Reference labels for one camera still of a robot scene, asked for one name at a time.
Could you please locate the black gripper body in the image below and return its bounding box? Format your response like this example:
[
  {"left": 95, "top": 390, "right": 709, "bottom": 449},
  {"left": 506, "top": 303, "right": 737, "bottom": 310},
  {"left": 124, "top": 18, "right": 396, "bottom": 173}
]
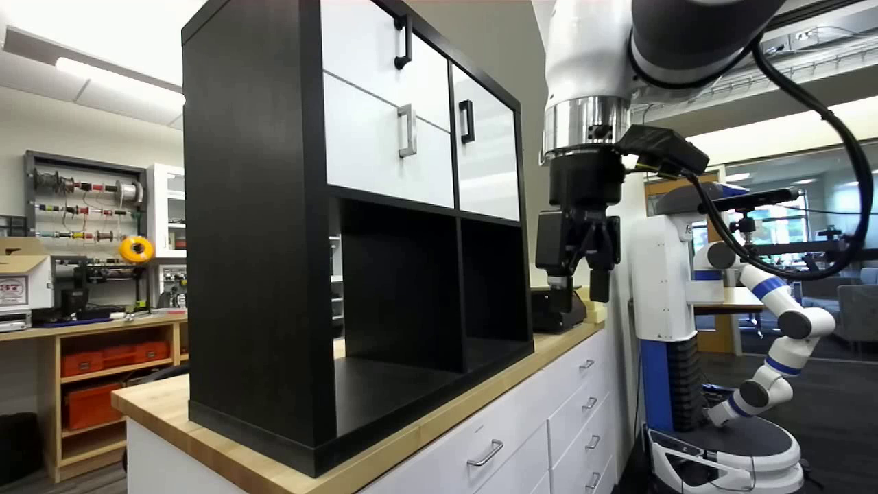
[{"left": 534, "top": 145, "right": 626, "bottom": 274}]

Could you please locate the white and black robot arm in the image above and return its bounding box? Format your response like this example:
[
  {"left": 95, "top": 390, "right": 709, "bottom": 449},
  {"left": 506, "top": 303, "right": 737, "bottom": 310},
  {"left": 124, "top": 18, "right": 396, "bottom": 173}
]
[{"left": 532, "top": 0, "right": 784, "bottom": 310}]

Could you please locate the white right cabinet door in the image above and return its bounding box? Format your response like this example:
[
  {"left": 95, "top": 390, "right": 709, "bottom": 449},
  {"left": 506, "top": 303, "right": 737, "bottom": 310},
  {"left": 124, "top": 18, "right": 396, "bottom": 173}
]
[{"left": 453, "top": 70, "right": 519, "bottom": 219}]

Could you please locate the white bottom left drawer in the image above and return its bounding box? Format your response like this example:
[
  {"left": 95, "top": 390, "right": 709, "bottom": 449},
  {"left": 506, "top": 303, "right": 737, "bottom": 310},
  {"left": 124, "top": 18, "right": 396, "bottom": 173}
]
[{"left": 325, "top": 74, "right": 453, "bottom": 210}]

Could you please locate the white drawer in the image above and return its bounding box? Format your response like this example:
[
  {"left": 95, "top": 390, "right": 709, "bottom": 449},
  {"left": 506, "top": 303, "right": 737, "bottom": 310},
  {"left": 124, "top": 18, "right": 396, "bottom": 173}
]
[
  {"left": 325, "top": 74, "right": 453, "bottom": 210},
  {"left": 320, "top": 0, "right": 451, "bottom": 130}
]

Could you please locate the black cube shelf cabinet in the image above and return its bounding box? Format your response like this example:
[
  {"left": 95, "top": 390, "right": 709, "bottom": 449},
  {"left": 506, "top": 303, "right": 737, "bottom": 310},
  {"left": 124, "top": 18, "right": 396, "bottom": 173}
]
[{"left": 182, "top": 0, "right": 532, "bottom": 476}]

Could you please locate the white top left drawer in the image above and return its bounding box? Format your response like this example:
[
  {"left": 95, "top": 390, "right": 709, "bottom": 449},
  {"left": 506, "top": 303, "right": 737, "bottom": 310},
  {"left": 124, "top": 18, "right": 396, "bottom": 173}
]
[{"left": 320, "top": 0, "right": 451, "bottom": 130}]

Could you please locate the black box on counter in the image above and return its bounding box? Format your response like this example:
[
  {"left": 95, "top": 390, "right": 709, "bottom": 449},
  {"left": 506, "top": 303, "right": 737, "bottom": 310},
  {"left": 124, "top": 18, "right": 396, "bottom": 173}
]
[{"left": 529, "top": 288, "right": 588, "bottom": 336}]

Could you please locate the white and blue mobile robot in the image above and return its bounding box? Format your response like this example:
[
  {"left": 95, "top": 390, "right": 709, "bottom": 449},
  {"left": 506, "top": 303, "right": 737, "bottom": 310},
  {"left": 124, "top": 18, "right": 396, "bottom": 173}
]
[{"left": 628, "top": 185, "right": 838, "bottom": 494}]

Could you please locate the white counter with drawers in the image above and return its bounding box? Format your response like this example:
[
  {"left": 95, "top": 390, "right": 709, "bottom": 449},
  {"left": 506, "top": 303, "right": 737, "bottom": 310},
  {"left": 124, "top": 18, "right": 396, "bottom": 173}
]
[{"left": 115, "top": 306, "right": 626, "bottom": 494}]

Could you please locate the yellow tape roll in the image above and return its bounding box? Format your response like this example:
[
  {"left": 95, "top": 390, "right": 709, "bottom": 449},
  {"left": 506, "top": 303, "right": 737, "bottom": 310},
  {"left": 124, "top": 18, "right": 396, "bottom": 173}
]
[{"left": 119, "top": 236, "right": 156, "bottom": 267}]

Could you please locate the orange bin upper shelf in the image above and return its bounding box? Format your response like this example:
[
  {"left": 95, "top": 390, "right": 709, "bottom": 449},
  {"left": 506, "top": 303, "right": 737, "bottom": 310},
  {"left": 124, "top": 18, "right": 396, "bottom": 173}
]
[{"left": 60, "top": 340, "right": 171, "bottom": 377}]

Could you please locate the orange bin shelf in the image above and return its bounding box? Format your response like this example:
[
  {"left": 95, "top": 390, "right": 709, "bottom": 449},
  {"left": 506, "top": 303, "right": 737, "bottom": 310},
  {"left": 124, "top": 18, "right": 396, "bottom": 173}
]
[
  {"left": 60, "top": 340, "right": 171, "bottom": 377},
  {"left": 63, "top": 381, "right": 119, "bottom": 432}
]

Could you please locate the orange bin lower shelf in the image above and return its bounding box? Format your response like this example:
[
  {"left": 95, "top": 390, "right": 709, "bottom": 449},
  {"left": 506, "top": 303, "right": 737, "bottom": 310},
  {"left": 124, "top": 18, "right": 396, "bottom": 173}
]
[{"left": 63, "top": 381, "right": 119, "bottom": 432}]

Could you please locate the wooden workbench with shelves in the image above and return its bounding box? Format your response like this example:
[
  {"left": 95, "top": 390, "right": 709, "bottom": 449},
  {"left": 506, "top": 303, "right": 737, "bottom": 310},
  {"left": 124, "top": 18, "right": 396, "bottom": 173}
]
[{"left": 0, "top": 317, "right": 187, "bottom": 483}]

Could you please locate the white machine with cardboard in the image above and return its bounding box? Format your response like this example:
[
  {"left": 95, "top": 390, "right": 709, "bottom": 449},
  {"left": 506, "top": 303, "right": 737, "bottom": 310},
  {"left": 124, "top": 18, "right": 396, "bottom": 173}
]
[{"left": 0, "top": 236, "right": 54, "bottom": 332}]

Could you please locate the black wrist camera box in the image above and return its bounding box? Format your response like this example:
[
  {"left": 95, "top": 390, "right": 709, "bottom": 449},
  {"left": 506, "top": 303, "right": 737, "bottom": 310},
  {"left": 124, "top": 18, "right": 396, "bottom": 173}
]
[{"left": 614, "top": 125, "right": 709, "bottom": 176}]

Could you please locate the black right door handle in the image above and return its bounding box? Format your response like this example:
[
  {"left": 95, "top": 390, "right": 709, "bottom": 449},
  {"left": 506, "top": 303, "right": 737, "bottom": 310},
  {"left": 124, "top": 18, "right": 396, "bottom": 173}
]
[{"left": 459, "top": 100, "right": 475, "bottom": 145}]

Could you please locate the silver bottom drawer handle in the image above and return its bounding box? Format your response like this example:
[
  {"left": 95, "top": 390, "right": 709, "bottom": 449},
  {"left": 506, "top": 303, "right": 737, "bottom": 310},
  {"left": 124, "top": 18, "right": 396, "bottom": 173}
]
[{"left": 399, "top": 106, "right": 418, "bottom": 159}]

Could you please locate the black top drawer handle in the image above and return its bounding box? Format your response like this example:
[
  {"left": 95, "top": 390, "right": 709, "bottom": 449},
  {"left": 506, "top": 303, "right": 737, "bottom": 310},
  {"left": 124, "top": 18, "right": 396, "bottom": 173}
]
[{"left": 392, "top": 15, "right": 414, "bottom": 73}]

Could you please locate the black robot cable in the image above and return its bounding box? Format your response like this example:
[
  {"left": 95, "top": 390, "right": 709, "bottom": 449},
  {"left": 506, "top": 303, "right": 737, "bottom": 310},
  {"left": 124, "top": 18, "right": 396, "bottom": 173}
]
[{"left": 683, "top": 38, "right": 876, "bottom": 284}]

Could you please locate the grey tool wall rack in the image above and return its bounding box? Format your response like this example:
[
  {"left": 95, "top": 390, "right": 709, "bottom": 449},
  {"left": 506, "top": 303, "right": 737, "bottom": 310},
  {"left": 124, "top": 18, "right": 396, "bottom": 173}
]
[{"left": 25, "top": 151, "right": 149, "bottom": 252}]

